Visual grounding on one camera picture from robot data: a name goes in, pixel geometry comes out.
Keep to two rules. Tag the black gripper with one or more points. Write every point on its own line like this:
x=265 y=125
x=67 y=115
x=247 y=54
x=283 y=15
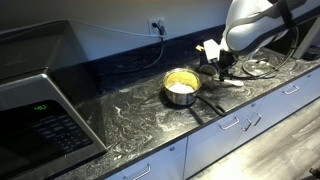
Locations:
x=226 y=61

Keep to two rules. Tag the white plastic spoon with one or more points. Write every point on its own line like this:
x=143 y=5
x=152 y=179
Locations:
x=235 y=83

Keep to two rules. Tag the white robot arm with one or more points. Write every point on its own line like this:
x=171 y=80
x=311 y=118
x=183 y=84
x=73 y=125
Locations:
x=252 y=24

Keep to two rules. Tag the glass pot lid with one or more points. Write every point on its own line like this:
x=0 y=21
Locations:
x=257 y=67

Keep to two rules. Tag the stainless steel saucepan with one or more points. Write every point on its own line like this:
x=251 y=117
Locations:
x=182 y=86

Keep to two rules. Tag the white cabinet front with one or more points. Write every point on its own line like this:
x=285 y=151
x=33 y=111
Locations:
x=184 y=158

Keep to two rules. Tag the black steel microwave oven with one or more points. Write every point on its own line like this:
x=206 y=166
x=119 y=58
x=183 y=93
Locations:
x=42 y=80

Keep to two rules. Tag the silver drawer handle middle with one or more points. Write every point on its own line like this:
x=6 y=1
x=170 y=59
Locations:
x=227 y=125

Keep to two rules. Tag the silver drawer handle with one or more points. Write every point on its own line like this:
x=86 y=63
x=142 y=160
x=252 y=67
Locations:
x=227 y=125
x=291 y=90
x=136 y=172

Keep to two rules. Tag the silver cabinet door handle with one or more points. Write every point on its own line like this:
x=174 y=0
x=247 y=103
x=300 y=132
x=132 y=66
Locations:
x=256 y=119

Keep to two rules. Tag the silver drawer handle left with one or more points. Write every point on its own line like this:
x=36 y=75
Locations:
x=291 y=90

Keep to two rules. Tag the white wall outlet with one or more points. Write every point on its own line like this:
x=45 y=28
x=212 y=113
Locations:
x=157 y=27

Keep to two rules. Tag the silver drawer handle right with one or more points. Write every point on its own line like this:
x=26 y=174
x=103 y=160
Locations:
x=136 y=172

